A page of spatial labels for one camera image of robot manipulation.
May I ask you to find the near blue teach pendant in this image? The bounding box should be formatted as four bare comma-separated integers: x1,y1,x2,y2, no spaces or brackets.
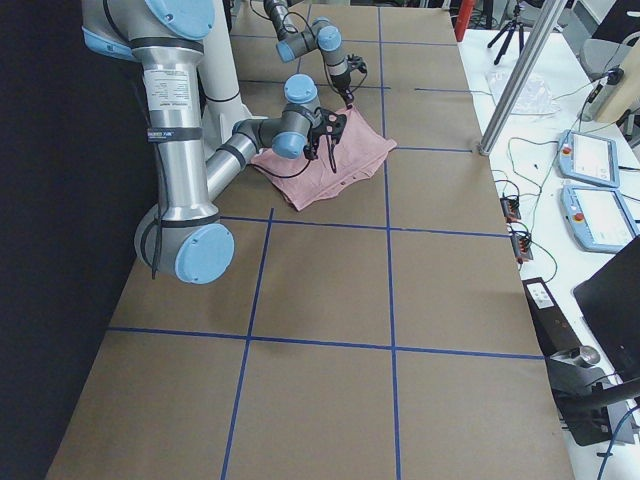
560,185,639,254

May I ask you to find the black camera tripod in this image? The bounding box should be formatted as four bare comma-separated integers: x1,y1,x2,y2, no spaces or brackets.
487,1,525,65

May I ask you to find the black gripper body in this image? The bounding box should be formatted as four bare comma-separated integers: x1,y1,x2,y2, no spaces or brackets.
320,117,347,145
331,72,352,96

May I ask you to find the red cylinder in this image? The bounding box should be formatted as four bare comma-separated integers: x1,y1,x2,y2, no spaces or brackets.
454,0,476,42

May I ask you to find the black laptop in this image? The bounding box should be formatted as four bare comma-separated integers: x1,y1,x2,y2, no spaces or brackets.
573,239,640,380

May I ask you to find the orange terminal board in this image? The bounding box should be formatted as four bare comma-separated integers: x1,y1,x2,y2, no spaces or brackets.
500,196,521,223
510,231,533,265

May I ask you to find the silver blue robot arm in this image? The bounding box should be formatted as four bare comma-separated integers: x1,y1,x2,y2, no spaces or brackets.
82,1,347,284
263,0,367,109

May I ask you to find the far blue teach pendant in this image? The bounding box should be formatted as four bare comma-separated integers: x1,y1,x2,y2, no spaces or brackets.
558,130,620,188

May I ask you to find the clear plastic bag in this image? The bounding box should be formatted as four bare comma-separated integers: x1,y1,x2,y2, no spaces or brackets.
485,70,560,116

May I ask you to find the aluminium frame post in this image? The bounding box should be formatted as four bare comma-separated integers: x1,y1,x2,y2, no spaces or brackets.
478,0,566,156

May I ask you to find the blue teach pendant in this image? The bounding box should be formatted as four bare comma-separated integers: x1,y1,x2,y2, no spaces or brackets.
560,185,639,254
558,130,620,188

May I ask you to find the black power box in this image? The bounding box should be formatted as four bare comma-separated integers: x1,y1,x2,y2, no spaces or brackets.
522,277,582,357

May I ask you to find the pink Snoopy t-shirt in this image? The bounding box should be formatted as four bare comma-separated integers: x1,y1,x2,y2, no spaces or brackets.
251,107,396,211

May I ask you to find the orange terminal board far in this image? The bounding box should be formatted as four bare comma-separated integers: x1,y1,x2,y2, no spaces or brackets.
500,196,521,223

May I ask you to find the orange terminal board near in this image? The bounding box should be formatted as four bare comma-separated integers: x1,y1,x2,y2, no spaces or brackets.
510,231,533,265

